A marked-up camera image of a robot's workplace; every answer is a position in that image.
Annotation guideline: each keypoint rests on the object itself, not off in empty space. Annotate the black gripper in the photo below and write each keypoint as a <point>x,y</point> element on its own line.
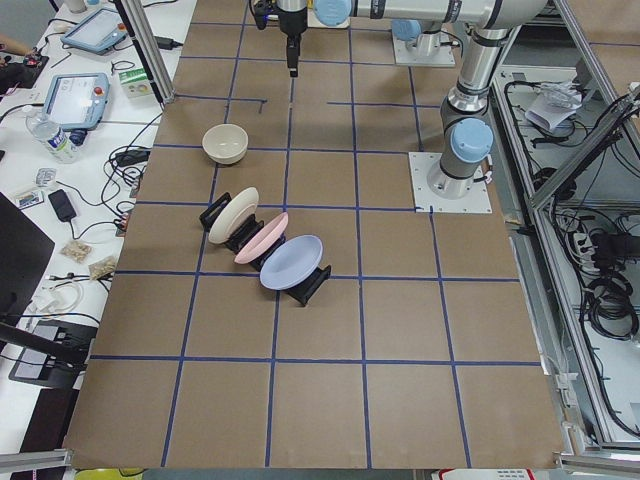
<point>291,21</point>

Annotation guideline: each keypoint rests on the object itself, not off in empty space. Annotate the blue plate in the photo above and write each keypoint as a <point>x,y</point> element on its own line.
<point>292,262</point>

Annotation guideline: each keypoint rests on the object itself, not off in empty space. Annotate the cream plate in rack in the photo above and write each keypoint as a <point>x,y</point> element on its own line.
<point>233,215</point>

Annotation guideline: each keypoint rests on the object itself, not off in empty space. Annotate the pink plate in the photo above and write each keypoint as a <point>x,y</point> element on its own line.
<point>263,239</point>

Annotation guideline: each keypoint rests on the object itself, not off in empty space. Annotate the black plate rack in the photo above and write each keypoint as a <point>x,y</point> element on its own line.
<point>302,292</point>

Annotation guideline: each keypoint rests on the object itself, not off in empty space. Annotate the cream bowl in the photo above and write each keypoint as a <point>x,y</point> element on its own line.
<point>225,144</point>

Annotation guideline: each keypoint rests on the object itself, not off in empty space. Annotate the green white box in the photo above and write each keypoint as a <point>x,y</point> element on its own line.
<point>135,83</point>

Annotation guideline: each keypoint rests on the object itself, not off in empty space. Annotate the far teach pendant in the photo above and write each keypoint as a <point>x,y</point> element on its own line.
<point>97,33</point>

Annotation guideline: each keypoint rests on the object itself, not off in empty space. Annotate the teach pendant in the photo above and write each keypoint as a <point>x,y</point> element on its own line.
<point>97,33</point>
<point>77,101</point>

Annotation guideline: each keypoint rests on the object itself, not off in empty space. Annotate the near teach pendant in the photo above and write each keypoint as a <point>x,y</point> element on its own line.
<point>77,101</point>

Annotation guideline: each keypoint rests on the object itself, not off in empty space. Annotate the clear water bottle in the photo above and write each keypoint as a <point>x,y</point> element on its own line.
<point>51,135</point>

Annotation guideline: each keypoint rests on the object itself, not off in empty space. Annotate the crumpled white papers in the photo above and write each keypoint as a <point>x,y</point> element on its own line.
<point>555,103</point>

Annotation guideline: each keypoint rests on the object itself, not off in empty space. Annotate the black power adapter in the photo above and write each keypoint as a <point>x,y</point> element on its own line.
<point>62,206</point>

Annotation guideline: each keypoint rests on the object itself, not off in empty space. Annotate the black monitor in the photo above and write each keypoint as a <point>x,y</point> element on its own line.
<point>25,252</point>

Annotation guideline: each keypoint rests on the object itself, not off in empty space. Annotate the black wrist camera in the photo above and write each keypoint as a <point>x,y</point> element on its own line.
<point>263,11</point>

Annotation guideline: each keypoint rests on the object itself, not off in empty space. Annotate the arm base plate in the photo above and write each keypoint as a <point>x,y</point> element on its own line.
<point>435,192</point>
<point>443,59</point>

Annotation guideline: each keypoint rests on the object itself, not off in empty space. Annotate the aluminium frame post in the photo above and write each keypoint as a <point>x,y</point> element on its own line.
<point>138,27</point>

